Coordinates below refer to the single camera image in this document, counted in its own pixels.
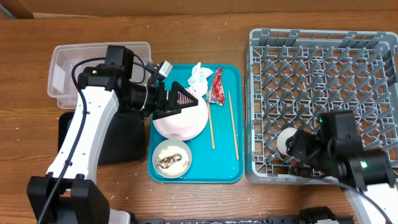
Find pink bowl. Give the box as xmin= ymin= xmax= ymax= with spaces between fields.
xmin=153 ymin=90 xmax=208 ymax=129

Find white napkin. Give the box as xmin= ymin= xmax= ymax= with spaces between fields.
xmin=188 ymin=62 xmax=213 ymax=96

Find white paper cup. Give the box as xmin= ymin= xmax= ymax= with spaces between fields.
xmin=277 ymin=128 xmax=297 ymax=155

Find red snack wrapper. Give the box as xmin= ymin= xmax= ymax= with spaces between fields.
xmin=207 ymin=67 xmax=225 ymax=106

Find grey bowl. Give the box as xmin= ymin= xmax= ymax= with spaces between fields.
xmin=152 ymin=139 xmax=192 ymax=179

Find wooden chopstick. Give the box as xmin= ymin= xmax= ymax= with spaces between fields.
xmin=206 ymin=93 xmax=215 ymax=149
xmin=228 ymin=91 xmax=239 ymax=161

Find rice food scraps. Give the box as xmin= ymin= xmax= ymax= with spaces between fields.
xmin=155 ymin=146 xmax=190 ymax=177

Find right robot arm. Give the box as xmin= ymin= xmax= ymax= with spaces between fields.
xmin=277 ymin=110 xmax=397 ymax=223

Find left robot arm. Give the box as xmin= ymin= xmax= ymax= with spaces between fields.
xmin=27 ymin=45 xmax=198 ymax=223

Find black food waste tray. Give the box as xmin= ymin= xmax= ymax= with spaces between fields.
xmin=57 ymin=110 xmax=147 ymax=167

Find grey dishwasher rack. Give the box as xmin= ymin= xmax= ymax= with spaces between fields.
xmin=244 ymin=29 xmax=397 ymax=184

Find pink plate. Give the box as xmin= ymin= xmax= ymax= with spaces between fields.
xmin=152 ymin=88 xmax=209 ymax=141

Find teal plastic tray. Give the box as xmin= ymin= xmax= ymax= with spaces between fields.
xmin=148 ymin=64 xmax=244 ymax=184

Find black bar at table edge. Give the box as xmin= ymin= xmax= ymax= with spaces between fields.
xmin=132 ymin=215 xmax=301 ymax=224

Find clear plastic bin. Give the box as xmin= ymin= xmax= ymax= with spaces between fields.
xmin=47 ymin=42 xmax=152 ymax=110

